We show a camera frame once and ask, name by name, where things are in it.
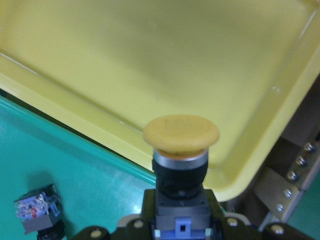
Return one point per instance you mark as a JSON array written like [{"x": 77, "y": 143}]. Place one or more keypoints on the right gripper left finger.
[{"x": 142, "y": 227}]

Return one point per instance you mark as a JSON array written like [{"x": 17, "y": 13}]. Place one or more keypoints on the green push button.
[{"x": 40, "y": 210}]

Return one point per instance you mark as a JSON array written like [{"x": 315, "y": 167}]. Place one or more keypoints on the green conveyor belt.
[{"x": 283, "y": 194}]

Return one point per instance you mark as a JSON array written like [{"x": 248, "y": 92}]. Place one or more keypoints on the green plastic tray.
[{"x": 96, "y": 186}]

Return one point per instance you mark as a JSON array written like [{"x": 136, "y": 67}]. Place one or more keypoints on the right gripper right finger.
[{"x": 223, "y": 226}]

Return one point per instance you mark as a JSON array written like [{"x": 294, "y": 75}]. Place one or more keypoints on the yellow push button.
[{"x": 180, "y": 162}]

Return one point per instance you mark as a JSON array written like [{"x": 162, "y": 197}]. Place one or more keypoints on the yellow plastic tray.
[{"x": 107, "y": 67}]

